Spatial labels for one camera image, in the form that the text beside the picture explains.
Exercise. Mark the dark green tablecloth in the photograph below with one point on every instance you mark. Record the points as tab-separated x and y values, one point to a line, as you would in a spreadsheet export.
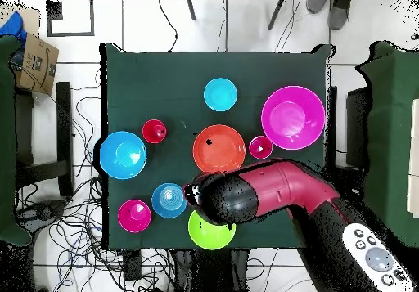
147	76

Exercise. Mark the small blue ridged bowl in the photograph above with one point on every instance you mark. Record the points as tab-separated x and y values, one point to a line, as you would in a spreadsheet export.
220	94

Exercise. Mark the green bowl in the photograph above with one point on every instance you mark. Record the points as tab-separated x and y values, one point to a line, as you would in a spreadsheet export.
208	236

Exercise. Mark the red cup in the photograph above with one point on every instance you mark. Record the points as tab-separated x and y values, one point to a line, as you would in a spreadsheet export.
258	148
152	131

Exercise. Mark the grey shoe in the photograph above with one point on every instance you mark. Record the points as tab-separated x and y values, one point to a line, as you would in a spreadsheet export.
316	5
338	14

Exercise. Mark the black pedestal foot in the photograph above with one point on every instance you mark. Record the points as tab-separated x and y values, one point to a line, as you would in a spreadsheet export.
39	212

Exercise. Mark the blue bag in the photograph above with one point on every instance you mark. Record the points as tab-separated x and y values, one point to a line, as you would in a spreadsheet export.
13	27

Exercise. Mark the printed cardboard box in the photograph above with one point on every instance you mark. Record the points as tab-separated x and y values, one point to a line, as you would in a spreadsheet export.
36	63

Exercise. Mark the plain cardboard box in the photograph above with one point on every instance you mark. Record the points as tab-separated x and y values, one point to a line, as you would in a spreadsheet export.
31	18

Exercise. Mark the large pink bowl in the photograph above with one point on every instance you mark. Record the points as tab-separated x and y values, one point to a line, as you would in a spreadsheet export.
293	117

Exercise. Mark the white box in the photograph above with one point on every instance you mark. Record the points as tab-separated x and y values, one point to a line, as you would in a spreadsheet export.
414	141

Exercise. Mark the grey chair leg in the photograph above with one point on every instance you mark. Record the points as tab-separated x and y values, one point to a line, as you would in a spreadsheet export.
276	14
191	9

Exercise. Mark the large blue bowl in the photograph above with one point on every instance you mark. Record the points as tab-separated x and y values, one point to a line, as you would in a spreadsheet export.
123	155

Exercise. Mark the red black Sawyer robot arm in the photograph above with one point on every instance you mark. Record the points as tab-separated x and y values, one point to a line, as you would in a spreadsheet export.
278	187

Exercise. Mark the orange bowl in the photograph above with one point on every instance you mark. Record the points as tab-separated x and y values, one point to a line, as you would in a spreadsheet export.
219	151

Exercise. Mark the small red bowl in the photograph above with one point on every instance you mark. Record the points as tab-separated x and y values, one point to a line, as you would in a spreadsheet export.
132	216

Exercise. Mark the green cloth covered table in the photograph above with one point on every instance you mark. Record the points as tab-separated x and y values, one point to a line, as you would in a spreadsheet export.
389	141
6	141

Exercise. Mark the medium blue bowl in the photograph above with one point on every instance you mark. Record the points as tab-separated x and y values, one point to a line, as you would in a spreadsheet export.
169	200

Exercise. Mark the black metal stand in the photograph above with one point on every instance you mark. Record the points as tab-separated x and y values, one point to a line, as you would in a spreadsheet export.
63	125
356	125

